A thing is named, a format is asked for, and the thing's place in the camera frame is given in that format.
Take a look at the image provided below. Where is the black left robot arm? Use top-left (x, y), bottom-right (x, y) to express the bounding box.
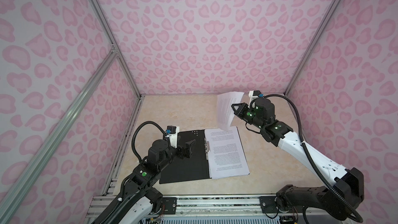
top-left (94, 140), bottom-right (196, 224)

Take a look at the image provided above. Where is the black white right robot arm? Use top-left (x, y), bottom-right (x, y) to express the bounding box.
top-left (231, 94), bottom-right (364, 223)

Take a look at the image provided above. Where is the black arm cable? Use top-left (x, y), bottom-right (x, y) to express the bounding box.
top-left (131, 121), bottom-right (169, 162)
top-left (264, 94), bottom-right (364, 224)

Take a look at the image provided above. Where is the aluminium frame post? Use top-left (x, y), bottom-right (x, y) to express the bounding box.
top-left (284, 0), bottom-right (344, 96)
top-left (88, 0), bottom-right (142, 99)

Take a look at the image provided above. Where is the aluminium frame diagonal bar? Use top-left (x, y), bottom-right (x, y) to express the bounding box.
top-left (1, 51), bottom-right (118, 224)

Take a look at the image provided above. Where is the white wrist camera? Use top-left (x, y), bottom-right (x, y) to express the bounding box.
top-left (166, 125), bottom-right (180, 148)
top-left (248, 90), bottom-right (264, 102)

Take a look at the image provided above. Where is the red black folder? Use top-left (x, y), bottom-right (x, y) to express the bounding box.
top-left (159, 130), bottom-right (212, 184)

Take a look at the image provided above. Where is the double column text sheet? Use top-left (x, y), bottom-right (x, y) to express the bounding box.
top-left (217, 92), bottom-right (244, 131)

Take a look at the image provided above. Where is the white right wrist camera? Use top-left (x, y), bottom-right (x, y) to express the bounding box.
top-left (248, 90), bottom-right (264, 102)

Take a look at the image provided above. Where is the aluminium frame left post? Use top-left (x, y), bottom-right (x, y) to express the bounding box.
top-left (88, 0), bottom-right (142, 99)

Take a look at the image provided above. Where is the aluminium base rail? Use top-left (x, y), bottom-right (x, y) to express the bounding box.
top-left (82, 193), bottom-right (358, 224)

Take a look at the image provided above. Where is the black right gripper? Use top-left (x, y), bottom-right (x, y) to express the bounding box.
top-left (230, 102), bottom-right (266, 130)

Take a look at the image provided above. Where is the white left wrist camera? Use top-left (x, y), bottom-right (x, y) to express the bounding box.
top-left (166, 125), bottom-right (180, 148)

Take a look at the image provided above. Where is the aluminium frame right post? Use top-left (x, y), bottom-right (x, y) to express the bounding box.
top-left (284, 0), bottom-right (344, 96)

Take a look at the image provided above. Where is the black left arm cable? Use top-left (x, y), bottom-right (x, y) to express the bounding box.
top-left (131, 121), bottom-right (169, 162)

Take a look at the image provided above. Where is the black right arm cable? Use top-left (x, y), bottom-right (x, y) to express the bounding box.
top-left (264, 94), bottom-right (364, 224)

